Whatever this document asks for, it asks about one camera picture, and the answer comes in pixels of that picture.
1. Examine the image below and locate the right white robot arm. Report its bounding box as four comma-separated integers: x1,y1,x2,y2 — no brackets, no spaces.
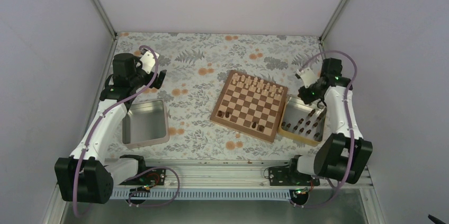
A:
286,58,373,185

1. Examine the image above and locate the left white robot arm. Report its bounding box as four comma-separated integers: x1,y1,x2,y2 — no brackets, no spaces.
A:
55,49,166,204

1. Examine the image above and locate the yellow tin with dark pieces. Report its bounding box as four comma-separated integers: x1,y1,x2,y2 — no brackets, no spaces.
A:
277,95,327,147

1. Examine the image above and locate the empty silver metal tin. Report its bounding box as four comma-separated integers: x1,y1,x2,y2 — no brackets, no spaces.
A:
122,99,170,149

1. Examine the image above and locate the wooden chessboard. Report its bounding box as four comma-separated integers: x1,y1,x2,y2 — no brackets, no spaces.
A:
210,70,289,143

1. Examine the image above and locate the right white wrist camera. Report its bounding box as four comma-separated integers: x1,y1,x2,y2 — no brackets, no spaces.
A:
296,67,318,88

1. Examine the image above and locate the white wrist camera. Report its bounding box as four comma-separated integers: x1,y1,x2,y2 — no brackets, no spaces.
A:
296,67,318,88
139,50,156,74

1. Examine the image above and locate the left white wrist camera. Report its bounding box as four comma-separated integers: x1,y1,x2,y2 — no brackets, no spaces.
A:
139,50,156,74

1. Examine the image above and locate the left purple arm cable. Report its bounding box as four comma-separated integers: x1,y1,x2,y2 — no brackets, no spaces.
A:
71,45,159,218

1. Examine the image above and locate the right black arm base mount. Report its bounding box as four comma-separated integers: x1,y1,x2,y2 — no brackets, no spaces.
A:
263,165,320,205

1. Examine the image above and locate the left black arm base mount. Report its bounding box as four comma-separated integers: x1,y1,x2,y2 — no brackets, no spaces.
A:
120,168,166,194

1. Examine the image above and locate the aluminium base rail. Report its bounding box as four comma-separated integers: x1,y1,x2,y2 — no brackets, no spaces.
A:
102,159,373,202

